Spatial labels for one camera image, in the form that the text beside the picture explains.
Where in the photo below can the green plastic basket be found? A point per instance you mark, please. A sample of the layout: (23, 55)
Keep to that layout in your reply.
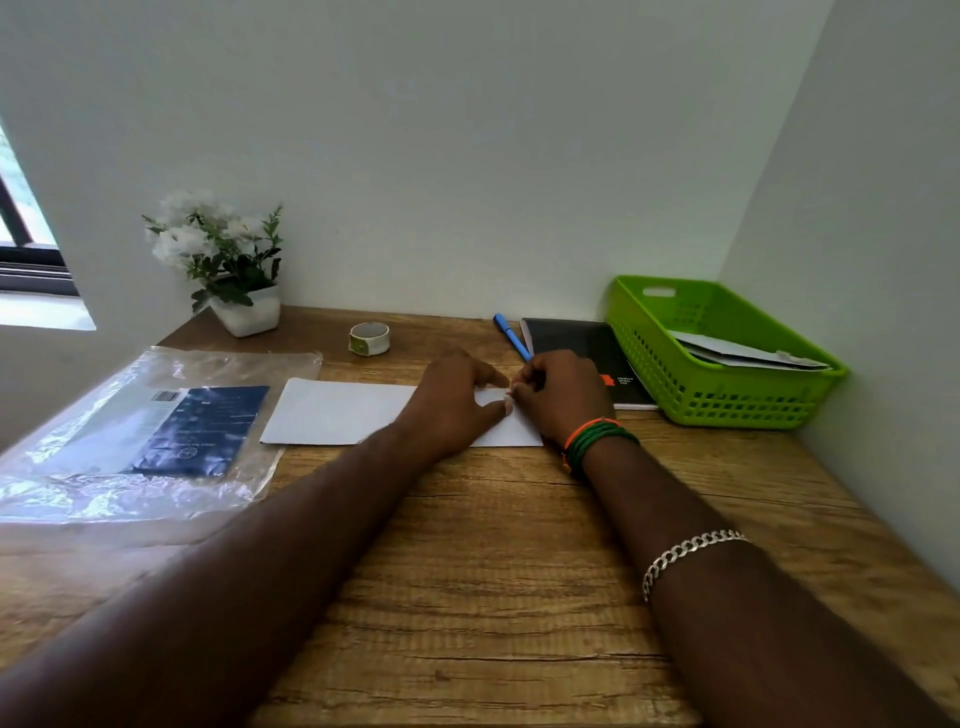
(720, 397)

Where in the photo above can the small tape roll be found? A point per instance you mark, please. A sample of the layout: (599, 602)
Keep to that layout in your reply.
(369, 340)

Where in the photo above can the black notebook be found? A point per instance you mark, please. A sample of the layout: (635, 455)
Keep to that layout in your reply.
(577, 341)

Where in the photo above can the clear plastic envelope wrapper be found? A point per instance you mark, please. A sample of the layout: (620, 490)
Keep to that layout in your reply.
(127, 442)

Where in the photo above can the person's left hand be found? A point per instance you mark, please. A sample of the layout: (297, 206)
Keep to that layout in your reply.
(450, 409)

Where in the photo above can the person's right forearm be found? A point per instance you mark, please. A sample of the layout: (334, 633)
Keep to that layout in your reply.
(765, 600)

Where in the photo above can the person's right hand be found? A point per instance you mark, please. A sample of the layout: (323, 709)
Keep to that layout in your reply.
(562, 394)

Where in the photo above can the orange and green thread wristbands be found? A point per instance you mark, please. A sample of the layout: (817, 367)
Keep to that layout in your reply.
(596, 439)

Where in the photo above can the person's left forearm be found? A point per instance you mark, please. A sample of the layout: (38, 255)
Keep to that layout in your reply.
(202, 592)

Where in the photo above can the blue pen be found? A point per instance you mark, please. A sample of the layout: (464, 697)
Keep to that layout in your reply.
(512, 337)

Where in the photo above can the window with metal bars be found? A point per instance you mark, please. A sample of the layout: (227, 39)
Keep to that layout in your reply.
(30, 240)

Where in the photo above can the white flower plant in pot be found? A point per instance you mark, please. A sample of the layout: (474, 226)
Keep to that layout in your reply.
(221, 255)

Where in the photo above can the envelopes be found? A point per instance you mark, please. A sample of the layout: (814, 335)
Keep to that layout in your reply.
(735, 349)

